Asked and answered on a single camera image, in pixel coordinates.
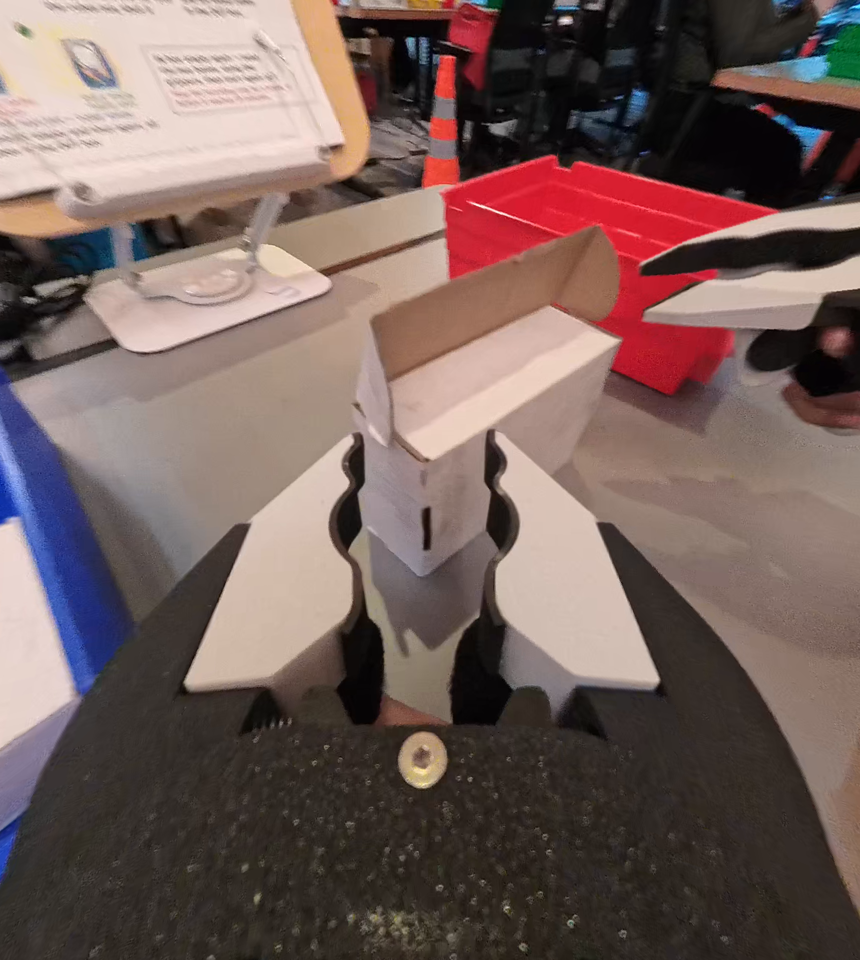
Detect person's right hand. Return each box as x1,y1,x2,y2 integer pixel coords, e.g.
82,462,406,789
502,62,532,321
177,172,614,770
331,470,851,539
782,378,860,435

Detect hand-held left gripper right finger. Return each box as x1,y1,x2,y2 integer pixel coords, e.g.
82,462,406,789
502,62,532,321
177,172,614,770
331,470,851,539
448,429,662,725

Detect wooden table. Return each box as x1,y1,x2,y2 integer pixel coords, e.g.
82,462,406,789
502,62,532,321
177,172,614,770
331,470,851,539
711,56,860,140

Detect blue plastic bin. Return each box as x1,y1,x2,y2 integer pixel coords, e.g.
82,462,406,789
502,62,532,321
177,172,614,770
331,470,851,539
0,300,138,946

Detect blue tote basket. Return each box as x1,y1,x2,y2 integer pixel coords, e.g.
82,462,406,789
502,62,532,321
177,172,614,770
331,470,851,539
47,223,149,273

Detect printed instruction sheet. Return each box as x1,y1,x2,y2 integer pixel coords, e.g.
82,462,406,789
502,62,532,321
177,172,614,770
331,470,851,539
0,0,346,204

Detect black cables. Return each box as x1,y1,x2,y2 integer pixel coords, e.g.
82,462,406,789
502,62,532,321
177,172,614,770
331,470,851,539
0,277,93,357

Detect red plastic bin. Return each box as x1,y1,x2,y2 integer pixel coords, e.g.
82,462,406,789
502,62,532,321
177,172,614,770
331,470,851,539
441,155,779,396

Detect orange traffic cone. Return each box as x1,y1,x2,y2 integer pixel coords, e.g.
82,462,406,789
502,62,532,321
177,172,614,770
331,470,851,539
421,54,462,189

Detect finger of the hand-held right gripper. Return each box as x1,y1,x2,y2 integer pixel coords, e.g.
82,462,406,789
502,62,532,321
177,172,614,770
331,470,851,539
641,251,860,331
638,196,860,280

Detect black office chair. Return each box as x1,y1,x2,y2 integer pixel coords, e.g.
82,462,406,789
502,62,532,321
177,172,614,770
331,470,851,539
463,0,663,162

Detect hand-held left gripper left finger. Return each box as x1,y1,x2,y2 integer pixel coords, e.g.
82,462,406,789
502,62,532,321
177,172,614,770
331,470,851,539
182,431,386,726

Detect wooden display board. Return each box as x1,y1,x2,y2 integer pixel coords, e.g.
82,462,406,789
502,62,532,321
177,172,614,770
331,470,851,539
0,0,371,240

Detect grey desk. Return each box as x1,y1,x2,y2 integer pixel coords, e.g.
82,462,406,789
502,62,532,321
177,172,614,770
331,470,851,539
10,187,860,901

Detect person's left hand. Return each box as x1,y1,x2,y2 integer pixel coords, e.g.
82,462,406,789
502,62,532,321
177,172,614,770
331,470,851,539
379,696,449,726

